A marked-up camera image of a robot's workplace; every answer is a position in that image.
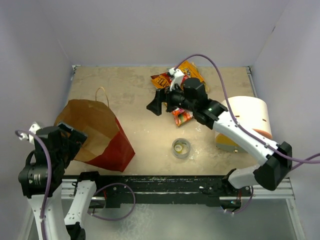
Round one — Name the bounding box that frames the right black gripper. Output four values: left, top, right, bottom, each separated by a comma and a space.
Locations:
146, 81, 196, 116

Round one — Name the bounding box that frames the colourful striped candy packet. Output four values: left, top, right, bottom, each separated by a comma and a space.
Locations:
171, 108, 193, 127

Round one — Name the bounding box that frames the red brown paper bag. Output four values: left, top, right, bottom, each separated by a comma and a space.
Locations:
54, 91, 135, 172

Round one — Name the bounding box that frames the orange snack packet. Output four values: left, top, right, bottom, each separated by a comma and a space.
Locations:
151, 60, 205, 89

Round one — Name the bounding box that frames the red rice cracker packet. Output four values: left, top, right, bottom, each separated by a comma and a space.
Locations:
155, 72, 172, 86

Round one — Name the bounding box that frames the yellow kettle chips bag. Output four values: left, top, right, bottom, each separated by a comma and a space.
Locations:
203, 82, 210, 93

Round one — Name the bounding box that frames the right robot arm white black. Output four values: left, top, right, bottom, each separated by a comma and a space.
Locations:
146, 78, 292, 196

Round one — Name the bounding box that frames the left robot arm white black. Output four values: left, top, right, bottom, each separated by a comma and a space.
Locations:
15, 122, 103, 240

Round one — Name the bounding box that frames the clear tape roll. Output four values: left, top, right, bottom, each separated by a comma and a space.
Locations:
171, 138, 191, 159

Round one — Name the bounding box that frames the large white paper roll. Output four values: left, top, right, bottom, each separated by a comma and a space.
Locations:
215, 96, 273, 153

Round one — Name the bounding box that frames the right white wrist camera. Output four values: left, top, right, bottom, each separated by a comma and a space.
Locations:
167, 67, 186, 91

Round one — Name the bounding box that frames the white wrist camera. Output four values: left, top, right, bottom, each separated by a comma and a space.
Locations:
167, 67, 186, 91
17, 121, 42, 145

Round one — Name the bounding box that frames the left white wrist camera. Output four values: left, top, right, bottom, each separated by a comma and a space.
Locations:
17, 121, 42, 145

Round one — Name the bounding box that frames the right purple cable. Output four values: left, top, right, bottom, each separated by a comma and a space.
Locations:
174, 54, 320, 216

